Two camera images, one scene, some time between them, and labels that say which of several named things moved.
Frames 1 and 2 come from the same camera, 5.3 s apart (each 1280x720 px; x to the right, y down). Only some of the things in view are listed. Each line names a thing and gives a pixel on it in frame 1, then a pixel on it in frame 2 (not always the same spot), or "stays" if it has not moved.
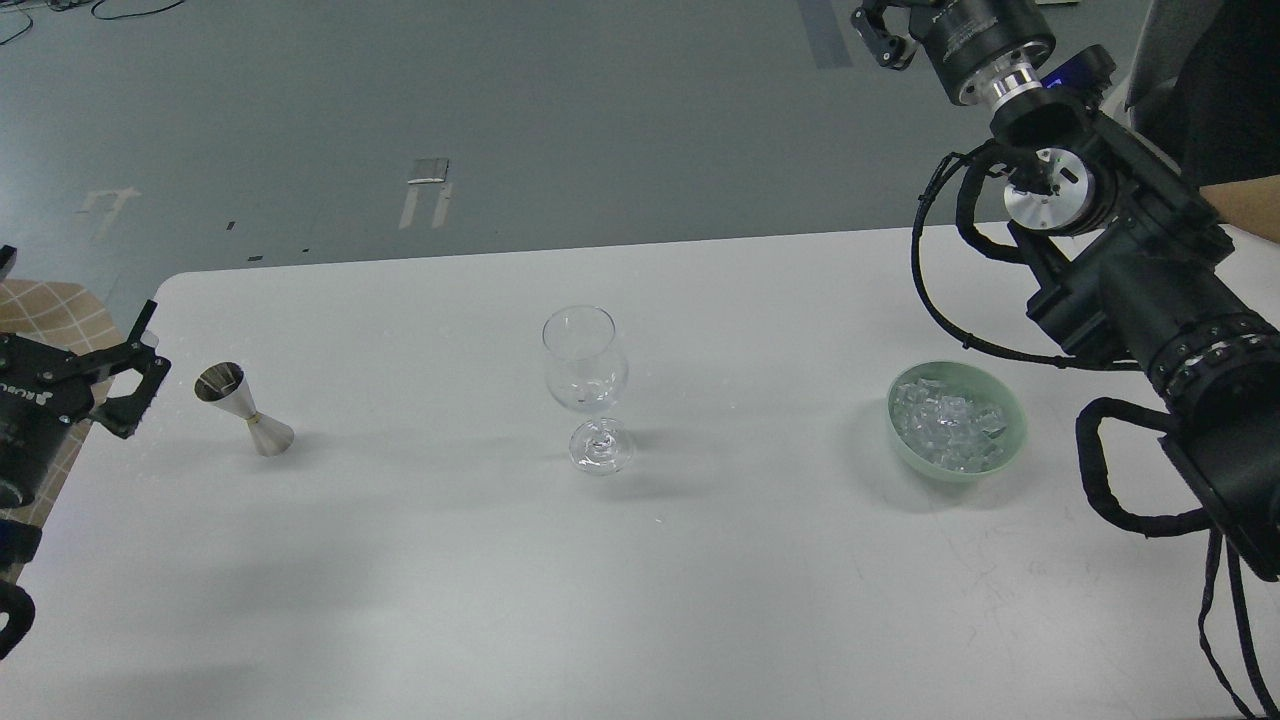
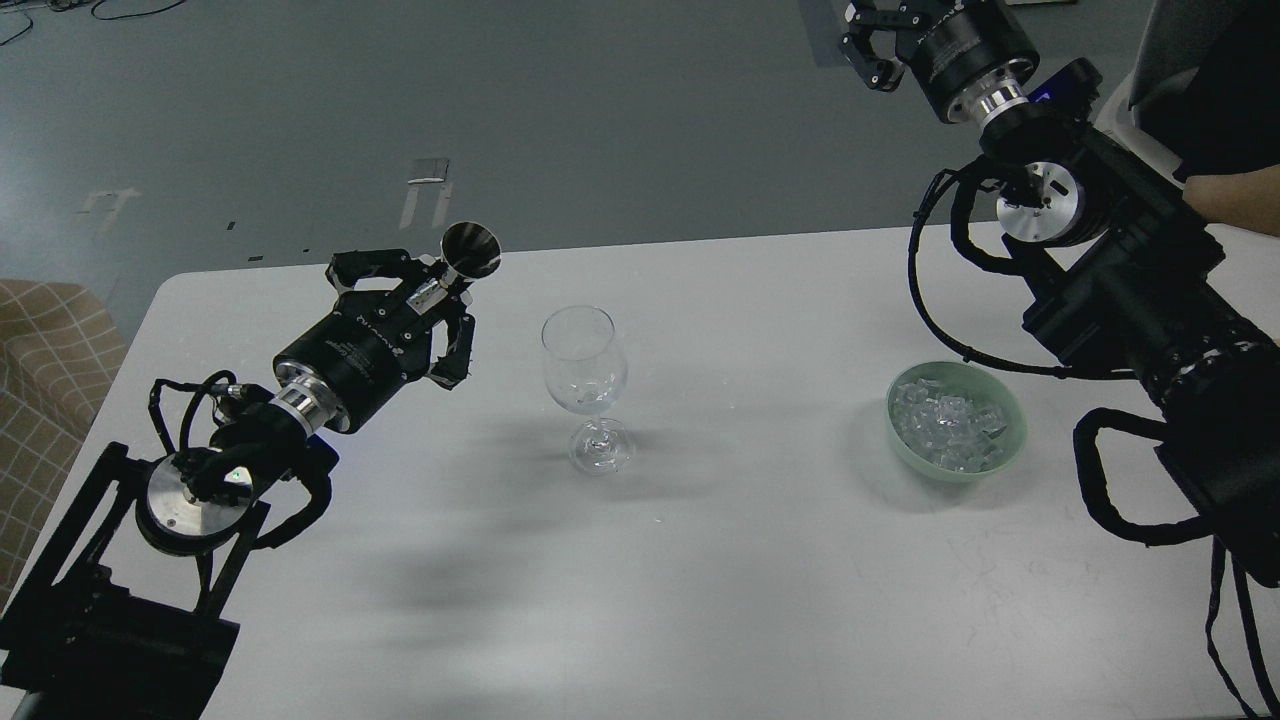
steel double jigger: (224, 383) to (470, 250)
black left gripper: (43, 390) to (374, 341)
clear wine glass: (587, 371) stays
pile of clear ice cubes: (947, 431) stays
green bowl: (956, 422) stays
